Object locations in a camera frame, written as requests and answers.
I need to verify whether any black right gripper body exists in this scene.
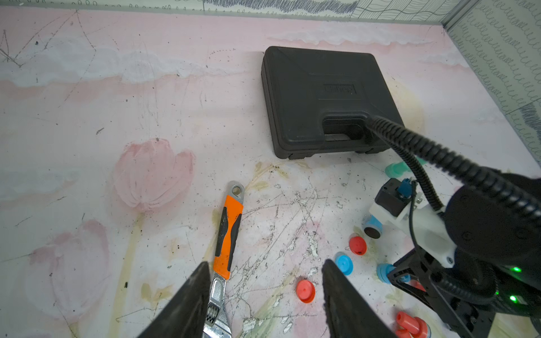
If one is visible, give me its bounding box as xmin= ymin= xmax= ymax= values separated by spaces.
xmin=386 ymin=248 xmax=505 ymax=337

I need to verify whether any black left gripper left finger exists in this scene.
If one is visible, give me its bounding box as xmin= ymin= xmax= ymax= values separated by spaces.
xmin=139 ymin=261 xmax=211 ymax=338

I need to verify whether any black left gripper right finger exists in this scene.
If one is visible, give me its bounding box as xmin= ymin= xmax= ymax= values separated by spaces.
xmin=322 ymin=259 xmax=396 ymax=338

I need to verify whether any blue stamp cap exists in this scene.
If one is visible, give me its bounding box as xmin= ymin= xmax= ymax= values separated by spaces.
xmin=334 ymin=252 xmax=354 ymax=275
xmin=376 ymin=263 xmax=395 ymax=284

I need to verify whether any green stamp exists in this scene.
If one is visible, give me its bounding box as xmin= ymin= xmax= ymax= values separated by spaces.
xmin=385 ymin=162 xmax=411 ymax=179

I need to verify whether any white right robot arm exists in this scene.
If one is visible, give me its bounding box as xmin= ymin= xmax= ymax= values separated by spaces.
xmin=364 ymin=117 xmax=540 ymax=337

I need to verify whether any red stamp cap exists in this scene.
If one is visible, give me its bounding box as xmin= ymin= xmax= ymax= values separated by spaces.
xmin=349 ymin=236 xmax=368 ymax=256
xmin=296 ymin=279 xmax=316 ymax=304

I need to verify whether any red stamp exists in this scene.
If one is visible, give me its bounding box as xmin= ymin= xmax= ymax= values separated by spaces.
xmin=395 ymin=311 xmax=432 ymax=338

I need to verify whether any black plastic tool case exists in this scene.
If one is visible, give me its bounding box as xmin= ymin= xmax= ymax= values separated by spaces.
xmin=261 ymin=46 xmax=404 ymax=160

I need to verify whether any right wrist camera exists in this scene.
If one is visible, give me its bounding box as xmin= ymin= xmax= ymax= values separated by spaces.
xmin=369 ymin=178 xmax=457 ymax=268

